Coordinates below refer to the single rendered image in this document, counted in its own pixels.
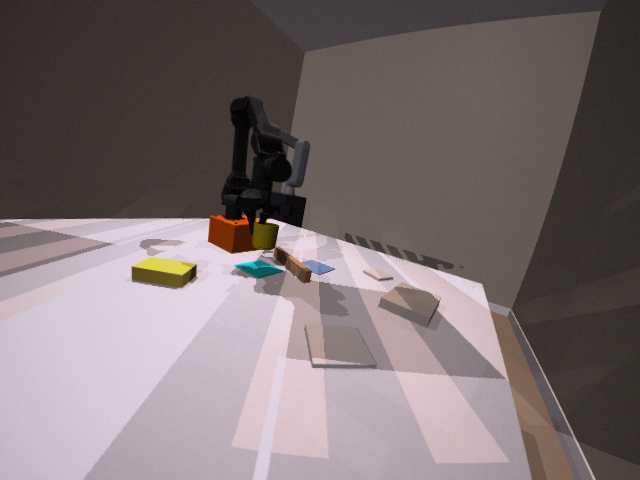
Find yellow rectangular block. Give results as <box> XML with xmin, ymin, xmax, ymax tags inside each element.
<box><xmin>132</xmin><ymin>257</ymin><xmax>197</xmax><ymax>288</ymax></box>

